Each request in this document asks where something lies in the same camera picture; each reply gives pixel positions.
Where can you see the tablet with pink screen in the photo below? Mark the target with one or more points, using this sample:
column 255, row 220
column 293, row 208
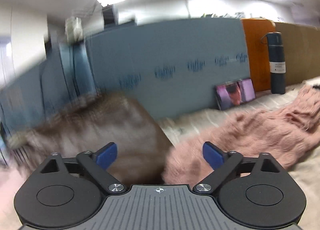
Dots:
column 235, row 93

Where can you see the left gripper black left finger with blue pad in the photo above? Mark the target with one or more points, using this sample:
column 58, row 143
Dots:
column 84, row 174

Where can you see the brown cardboard panel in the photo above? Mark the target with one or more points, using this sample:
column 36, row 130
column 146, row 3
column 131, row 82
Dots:
column 301, row 50

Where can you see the dark blue thermos bottle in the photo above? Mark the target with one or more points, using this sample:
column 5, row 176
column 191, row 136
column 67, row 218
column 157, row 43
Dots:
column 276, row 61

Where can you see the pink knitted sweater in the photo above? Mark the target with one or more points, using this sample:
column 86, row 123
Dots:
column 286, row 133

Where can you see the blue foam partition board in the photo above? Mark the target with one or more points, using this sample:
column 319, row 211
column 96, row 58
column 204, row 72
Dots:
column 170, row 67

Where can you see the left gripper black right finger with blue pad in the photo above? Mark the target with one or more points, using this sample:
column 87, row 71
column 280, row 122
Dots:
column 228, row 166

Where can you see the orange board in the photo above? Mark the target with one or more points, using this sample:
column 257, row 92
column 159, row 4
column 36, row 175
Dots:
column 255, row 30

